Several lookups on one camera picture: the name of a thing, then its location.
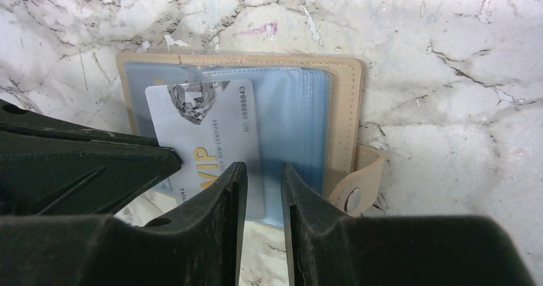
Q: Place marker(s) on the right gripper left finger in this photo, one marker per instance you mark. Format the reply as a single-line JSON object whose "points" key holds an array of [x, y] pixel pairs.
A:
{"points": [[196, 243]]}

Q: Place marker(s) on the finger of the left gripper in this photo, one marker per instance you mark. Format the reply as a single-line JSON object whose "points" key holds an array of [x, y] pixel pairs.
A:
{"points": [[53, 167]]}

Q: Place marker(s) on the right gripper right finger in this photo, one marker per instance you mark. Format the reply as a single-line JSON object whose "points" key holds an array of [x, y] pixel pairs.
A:
{"points": [[326, 246]]}

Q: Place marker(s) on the beige card holder wallet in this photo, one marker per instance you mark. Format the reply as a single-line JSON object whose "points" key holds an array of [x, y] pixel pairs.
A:
{"points": [[307, 110]]}

